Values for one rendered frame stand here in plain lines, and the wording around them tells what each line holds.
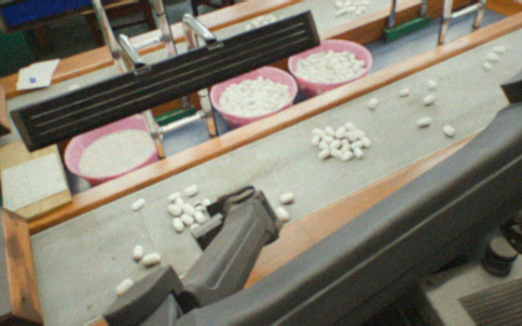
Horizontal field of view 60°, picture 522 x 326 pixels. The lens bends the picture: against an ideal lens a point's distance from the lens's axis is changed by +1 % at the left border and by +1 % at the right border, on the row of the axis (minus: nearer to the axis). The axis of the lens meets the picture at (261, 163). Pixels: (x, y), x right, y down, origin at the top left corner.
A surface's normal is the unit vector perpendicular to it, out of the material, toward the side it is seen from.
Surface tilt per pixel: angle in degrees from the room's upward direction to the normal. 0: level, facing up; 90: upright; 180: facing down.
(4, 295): 0
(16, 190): 0
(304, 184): 0
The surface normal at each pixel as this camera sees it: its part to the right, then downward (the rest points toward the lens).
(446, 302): -0.11, -0.73
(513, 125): -0.60, -0.79
